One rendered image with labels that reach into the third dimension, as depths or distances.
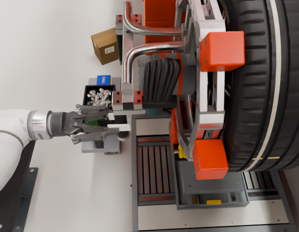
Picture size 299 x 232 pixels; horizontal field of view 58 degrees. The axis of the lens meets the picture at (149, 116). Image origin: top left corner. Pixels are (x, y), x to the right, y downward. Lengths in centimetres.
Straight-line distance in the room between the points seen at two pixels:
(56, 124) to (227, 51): 51
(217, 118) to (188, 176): 76
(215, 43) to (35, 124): 54
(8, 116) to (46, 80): 133
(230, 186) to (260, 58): 90
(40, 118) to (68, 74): 135
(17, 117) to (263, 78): 65
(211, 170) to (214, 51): 30
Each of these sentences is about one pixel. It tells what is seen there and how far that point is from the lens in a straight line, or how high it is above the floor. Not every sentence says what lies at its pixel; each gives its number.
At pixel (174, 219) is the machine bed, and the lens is 148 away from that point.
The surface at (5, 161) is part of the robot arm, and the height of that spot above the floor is 91.
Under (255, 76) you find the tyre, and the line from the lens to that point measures 63.
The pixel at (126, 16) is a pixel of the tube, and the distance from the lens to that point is 87.
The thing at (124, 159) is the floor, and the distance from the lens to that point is 168.
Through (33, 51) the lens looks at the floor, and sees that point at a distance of 244.
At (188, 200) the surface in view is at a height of 17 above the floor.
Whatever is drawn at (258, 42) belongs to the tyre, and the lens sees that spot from 64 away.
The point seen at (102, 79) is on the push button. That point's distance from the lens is 141.
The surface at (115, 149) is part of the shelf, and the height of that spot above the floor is 45.
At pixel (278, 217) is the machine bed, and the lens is 162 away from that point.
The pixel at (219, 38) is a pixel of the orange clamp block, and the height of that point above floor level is 116.
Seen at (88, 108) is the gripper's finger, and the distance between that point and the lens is 85.
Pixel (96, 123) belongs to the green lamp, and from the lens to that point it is 104.
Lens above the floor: 152
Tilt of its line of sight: 56 degrees down
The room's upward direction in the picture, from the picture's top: straight up
